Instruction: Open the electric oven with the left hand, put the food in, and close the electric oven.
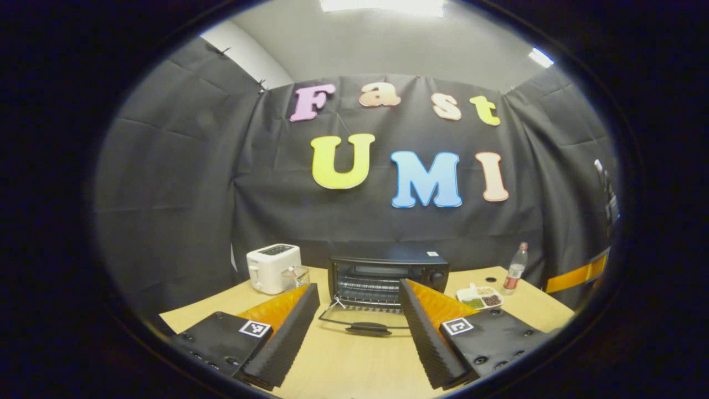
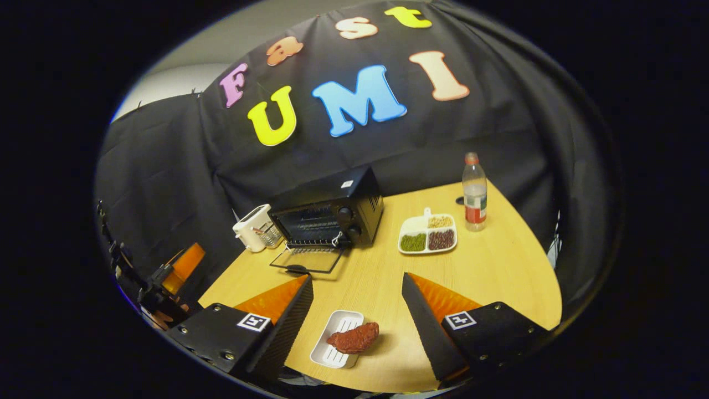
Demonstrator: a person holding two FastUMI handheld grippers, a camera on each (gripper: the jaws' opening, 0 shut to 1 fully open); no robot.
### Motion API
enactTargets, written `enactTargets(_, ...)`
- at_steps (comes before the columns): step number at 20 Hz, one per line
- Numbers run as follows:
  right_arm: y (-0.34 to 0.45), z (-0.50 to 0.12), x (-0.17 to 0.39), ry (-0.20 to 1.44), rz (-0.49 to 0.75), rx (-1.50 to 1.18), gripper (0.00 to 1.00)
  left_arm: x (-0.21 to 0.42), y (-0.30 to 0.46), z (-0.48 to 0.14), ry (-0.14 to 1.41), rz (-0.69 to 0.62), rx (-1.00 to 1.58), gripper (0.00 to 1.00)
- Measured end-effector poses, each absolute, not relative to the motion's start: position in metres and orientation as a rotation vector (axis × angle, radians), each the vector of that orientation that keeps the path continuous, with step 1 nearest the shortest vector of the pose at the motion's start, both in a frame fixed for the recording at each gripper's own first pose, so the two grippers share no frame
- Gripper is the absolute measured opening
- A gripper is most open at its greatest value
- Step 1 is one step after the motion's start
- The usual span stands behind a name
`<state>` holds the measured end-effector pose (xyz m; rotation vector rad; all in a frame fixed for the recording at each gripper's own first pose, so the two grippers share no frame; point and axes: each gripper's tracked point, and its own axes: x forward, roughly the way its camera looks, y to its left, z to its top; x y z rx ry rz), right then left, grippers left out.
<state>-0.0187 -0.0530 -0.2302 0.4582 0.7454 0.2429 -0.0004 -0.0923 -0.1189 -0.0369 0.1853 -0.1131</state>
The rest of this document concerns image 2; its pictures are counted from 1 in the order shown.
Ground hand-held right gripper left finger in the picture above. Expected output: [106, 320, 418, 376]
[166, 274, 314, 383]

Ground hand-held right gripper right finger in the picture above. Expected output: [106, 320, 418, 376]
[401, 273, 552, 382]

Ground white ribbed tray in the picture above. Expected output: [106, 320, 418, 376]
[310, 310, 365, 369]

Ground red fried meat piece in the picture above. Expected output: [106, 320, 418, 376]
[327, 322, 380, 355]

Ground black electric oven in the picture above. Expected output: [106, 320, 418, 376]
[269, 166, 384, 275]

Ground white toaster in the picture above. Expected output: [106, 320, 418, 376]
[233, 204, 273, 253]

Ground white divided plate with beans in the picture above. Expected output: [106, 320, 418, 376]
[398, 208, 458, 255]

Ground clear plastic bottle red label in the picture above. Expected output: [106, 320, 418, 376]
[462, 152, 488, 232]

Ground small wire basket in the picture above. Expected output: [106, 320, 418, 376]
[256, 223, 283, 248]

